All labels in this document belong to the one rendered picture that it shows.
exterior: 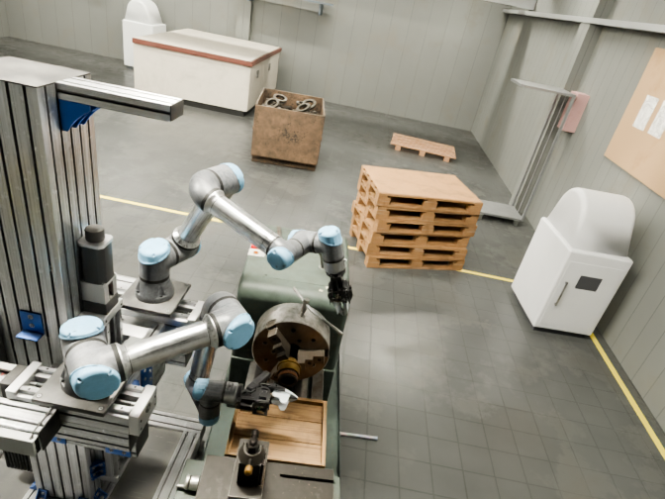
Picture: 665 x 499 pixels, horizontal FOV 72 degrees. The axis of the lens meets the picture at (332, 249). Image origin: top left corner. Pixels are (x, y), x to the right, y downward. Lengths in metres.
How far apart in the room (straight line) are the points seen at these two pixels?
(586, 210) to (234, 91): 6.50
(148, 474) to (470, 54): 10.42
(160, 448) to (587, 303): 3.56
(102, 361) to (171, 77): 8.18
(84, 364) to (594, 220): 3.84
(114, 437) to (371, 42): 10.36
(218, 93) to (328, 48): 3.32
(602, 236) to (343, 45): 8.19
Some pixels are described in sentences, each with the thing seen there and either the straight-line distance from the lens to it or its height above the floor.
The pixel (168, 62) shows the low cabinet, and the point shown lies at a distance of 9.35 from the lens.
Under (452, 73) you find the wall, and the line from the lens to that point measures 11.50.
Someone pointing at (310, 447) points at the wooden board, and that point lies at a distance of 1.88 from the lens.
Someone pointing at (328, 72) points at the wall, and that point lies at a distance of 11.45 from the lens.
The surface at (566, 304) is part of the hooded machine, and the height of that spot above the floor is 0.35.
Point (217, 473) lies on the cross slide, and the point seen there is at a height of 0.97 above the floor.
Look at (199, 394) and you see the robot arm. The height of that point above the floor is 1.09.
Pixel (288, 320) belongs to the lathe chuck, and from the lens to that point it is 1.83.
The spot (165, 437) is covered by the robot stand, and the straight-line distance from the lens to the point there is 2.75.
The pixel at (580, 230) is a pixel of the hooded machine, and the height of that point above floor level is 1.01.
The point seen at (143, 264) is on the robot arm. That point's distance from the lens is 1.93.
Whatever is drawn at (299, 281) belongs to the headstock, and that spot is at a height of 1.25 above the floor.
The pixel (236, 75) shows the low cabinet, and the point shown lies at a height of 0.71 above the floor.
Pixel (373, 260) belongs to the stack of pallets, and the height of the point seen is 0.08.
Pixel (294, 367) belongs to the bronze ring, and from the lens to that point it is 1.81.
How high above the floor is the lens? 2.38
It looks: 29 degrees down
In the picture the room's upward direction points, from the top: 12 degrees clockwise
